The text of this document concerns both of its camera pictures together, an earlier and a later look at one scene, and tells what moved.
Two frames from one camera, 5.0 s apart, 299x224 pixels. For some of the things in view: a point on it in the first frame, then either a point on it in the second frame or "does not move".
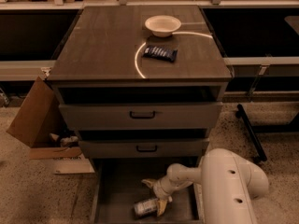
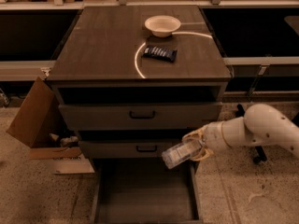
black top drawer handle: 142,116 does not move
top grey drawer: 106,116 does not move
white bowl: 163,25 does not move
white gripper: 161,189 → 213,135
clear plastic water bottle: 144,207 → 179,153
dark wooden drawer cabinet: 140,83 does not move
